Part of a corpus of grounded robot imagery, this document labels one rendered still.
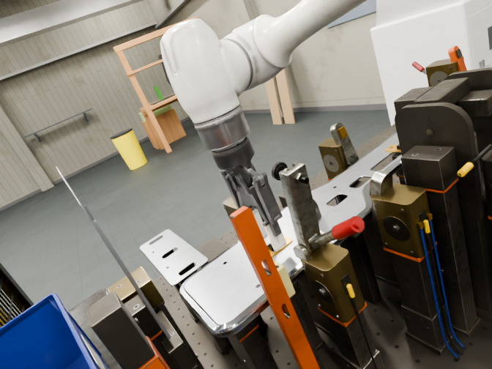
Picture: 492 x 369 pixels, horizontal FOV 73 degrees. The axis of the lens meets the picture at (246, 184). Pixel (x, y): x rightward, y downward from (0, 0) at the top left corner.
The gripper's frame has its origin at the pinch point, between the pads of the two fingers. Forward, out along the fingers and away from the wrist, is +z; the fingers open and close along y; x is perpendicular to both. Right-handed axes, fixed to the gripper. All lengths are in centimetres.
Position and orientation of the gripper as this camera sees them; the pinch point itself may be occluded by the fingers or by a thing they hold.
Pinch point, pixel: (266, 231)
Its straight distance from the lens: 69.9
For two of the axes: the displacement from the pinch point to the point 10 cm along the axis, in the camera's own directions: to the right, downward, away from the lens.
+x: -7.7, 5.0, -4.0
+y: -5.2, -1.4, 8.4
